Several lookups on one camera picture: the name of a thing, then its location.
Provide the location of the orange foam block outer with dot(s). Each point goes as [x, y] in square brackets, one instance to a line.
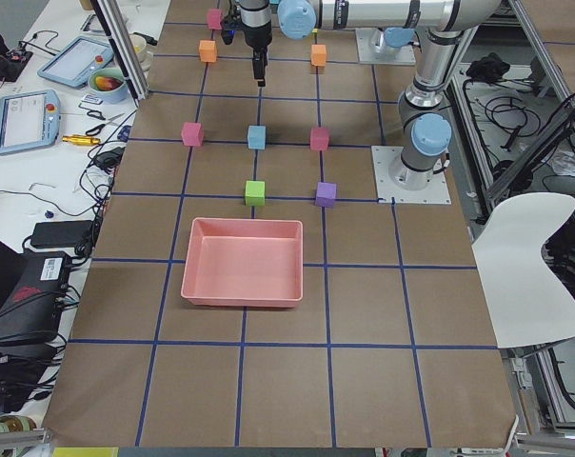
[207, 51]

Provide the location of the light blue foam block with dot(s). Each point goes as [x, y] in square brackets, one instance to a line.
[257, 137]

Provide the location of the pink foam block right outer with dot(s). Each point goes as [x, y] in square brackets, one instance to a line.
[214, 19]

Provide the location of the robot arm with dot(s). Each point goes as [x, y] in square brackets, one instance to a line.
[391, 39]
[449, 25]

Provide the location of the black laptop bag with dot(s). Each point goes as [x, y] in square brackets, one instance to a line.
[32, 289]

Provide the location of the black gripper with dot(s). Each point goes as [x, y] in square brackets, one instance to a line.
[259, 38]

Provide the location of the teach pendant far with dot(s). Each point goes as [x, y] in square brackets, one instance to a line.
[75, 64]

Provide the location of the black power adapter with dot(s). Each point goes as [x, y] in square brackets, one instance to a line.
[65, 234]

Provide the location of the pink foam block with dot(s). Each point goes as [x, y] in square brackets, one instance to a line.
[319, 138]
[192, 134]
[214, 19]

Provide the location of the blue bowl with fruit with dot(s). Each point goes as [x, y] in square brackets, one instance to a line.
[108, 84]

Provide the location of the orange foam block near base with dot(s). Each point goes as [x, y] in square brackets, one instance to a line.
[318, 55]

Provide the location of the green foam block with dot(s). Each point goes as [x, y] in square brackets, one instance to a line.
[255, 193]

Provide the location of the pink foam block left outer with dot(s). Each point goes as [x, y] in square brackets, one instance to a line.
[192, 134]

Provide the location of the teach pendant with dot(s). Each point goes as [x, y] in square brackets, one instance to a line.
[29, 121]
[75, 64]

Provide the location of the black scissors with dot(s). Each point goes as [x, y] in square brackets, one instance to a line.
[96, 130]

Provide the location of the cream bowl with lemon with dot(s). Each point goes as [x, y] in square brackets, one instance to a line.
[141, 48]

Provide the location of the aluminium frame post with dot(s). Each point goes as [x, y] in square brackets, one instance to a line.
[115, 29]

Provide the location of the pink foam block left inner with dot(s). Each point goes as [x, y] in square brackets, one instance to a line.
[319, 138]

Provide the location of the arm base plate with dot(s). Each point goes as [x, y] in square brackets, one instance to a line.
[397, 184]
[403, 57]

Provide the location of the pink plastic tray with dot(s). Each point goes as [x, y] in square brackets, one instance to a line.
[244, 263]

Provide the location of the white chair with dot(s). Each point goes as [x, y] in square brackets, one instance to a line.
[527, 303]

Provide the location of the teach pendant near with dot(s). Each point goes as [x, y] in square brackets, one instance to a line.
[29, 121]

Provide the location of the purple foam block left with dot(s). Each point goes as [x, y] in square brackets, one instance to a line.
[326, 194]

